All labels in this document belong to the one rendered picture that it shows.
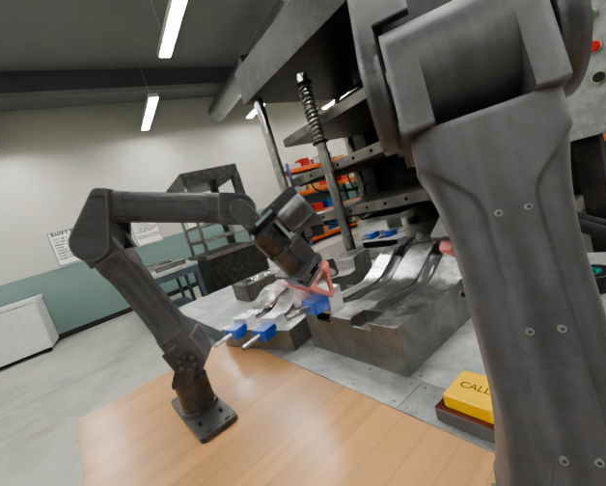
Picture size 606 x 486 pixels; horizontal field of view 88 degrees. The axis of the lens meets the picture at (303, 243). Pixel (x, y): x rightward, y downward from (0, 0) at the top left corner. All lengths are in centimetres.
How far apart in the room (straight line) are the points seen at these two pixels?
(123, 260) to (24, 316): 626
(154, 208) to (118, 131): 748
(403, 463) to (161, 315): 44
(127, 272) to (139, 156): 734
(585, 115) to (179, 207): 112
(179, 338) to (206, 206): 24
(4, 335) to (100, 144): 386
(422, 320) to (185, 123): 801
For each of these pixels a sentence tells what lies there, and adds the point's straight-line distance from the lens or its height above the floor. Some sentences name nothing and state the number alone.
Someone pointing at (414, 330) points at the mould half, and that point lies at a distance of 59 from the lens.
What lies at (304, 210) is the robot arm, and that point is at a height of 111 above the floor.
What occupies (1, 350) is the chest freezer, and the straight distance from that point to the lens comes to 699.
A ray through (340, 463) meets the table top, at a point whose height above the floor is 80.
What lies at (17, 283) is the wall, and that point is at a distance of 771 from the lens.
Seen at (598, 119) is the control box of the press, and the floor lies 111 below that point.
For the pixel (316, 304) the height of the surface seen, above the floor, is 93.
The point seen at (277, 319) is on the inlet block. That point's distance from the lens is 79.
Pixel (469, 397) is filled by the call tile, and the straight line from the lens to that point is 48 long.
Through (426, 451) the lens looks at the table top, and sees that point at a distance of 48.
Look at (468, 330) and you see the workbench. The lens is 71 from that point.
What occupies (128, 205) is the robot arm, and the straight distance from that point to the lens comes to 61.
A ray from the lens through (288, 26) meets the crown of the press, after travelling 176.
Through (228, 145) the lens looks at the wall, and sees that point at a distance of 849.
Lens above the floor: 113
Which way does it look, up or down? 7 degrees down
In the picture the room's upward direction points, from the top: 17 degrees counter-clockwise
